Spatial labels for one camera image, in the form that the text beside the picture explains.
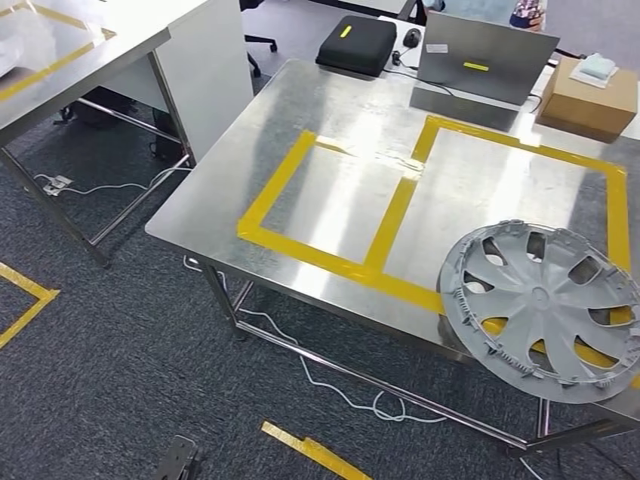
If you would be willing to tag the pale teal cloth pack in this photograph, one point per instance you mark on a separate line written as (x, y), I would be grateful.
(598, 66)

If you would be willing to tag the grey laptop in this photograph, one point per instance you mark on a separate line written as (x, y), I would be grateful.
(500, 46)

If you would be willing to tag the cardboard box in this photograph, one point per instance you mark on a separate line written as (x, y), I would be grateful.
(590, 106)

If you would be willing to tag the grey plastic hubcap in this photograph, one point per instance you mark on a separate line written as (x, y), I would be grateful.
(540, 298)

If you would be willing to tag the yellow floor tape outline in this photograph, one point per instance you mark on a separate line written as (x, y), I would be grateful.
(30, 283)
(310, 450)

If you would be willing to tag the white paper sheet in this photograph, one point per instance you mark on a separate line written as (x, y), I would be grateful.
(580, 78)

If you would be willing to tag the steel table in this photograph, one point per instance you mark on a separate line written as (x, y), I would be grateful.
(75, 60)

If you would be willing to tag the black office chair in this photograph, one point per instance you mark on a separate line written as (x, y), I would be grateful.
(263, 44)
(417, 10)

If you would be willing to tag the yellow table tape outline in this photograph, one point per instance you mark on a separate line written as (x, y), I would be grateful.
(300, 252)
(50, 68)

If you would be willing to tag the white cabinet panel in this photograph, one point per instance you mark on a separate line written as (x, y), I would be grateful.
(210, 79)

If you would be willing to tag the black computer mouse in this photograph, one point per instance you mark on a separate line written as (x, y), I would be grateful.
(412, 38)

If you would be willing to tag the steel workbench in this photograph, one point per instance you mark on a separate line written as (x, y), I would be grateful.
(225, 199)

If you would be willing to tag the person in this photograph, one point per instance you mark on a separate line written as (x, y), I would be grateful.
(475, 6)

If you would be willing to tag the black zip case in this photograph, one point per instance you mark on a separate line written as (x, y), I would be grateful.
(355, 50)

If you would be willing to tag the floor power socket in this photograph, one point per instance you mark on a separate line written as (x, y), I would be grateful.
(57, 185)

